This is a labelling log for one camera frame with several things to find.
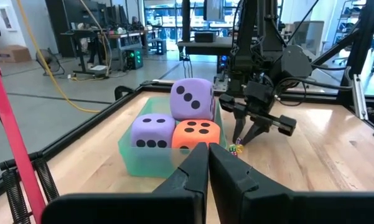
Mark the brown cardboard box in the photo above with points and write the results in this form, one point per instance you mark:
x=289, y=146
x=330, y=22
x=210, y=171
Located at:
x=14, y=54

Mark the large orange foam die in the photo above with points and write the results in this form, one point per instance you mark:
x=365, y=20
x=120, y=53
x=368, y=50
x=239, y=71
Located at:
x=196, y=137

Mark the red desk lamp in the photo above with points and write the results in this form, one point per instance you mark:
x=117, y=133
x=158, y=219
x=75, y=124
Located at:
x=11, y=130

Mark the small yellow die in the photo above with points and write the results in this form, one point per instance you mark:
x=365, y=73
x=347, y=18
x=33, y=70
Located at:
x=240, y=148

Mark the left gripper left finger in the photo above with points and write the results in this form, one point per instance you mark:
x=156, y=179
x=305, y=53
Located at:
x=127, y=208

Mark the large purple foam die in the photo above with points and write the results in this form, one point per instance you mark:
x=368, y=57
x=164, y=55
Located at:
x=152, y=130
x=189, y=99

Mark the green translucent plastic bin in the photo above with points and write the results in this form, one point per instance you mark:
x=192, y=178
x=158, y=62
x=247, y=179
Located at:
x=143, y=161

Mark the black standing desk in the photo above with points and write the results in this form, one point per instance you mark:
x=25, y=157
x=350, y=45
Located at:
x=81, y=32

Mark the black metal table frame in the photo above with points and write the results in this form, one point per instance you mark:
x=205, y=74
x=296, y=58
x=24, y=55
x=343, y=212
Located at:
x=362, y=46

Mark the small purple die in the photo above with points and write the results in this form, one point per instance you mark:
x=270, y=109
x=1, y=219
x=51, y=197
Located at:
x=239, y=141

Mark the small green die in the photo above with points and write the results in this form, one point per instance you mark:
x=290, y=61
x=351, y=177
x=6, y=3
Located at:
x=232, y=148

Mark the dark low table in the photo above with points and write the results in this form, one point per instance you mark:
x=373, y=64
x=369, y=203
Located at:
x=205, y=46

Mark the black floor fan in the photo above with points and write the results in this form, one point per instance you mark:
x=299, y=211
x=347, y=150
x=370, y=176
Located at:
x=48, y=60

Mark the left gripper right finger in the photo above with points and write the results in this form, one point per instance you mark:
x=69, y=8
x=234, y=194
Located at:
x=283, y=208

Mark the computer with green lights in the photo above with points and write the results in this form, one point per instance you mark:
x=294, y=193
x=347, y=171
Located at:
x=133, y=59

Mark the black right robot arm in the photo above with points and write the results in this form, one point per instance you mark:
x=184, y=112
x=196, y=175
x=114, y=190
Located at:
x=295, y=62

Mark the aluminium bracket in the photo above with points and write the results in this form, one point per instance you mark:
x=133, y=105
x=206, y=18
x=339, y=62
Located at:
x=359, y=96

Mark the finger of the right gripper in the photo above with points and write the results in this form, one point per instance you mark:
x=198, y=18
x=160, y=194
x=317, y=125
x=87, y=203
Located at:
x=240, y=124
x=258, y=127

